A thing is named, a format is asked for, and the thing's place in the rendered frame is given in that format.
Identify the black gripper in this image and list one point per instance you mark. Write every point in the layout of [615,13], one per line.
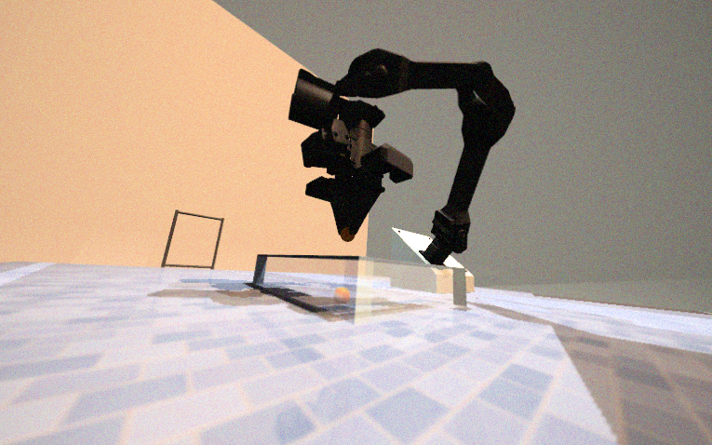
[356,187]

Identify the low clear glass walls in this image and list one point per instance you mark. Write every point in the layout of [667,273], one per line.
[360,291]

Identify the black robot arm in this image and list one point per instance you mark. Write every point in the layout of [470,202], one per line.
[316,103]

